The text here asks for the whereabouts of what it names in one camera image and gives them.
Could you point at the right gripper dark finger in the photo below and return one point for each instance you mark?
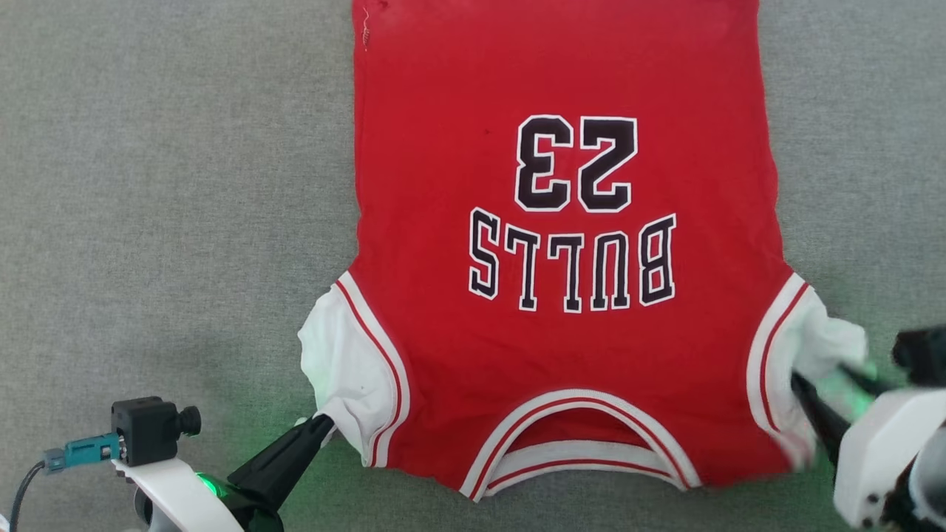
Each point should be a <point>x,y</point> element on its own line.
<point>820,417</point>
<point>868,384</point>

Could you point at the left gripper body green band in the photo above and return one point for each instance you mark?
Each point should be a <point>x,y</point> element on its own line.
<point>247,513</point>

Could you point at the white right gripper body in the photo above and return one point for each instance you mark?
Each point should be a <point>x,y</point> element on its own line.
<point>879,451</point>

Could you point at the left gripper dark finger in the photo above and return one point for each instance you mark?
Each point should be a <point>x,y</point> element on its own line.
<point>284,462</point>

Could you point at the red Bulls 23 jersey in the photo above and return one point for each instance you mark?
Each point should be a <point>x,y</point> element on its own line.
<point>562,355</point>

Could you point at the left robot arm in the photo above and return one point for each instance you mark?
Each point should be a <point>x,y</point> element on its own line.
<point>151,517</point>

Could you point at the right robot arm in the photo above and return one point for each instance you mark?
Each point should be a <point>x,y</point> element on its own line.
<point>931,480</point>

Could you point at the grey fabric sofa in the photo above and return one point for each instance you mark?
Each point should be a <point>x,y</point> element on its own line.
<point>148,185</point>

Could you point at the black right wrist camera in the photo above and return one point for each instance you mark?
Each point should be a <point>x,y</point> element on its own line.
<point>920,355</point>

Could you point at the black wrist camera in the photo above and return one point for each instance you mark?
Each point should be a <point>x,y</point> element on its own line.
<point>144,428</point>
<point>920,355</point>

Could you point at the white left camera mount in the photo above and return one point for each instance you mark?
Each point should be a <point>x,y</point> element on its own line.
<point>177,488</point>

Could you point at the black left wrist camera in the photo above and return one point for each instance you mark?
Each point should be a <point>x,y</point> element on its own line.
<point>144,428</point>

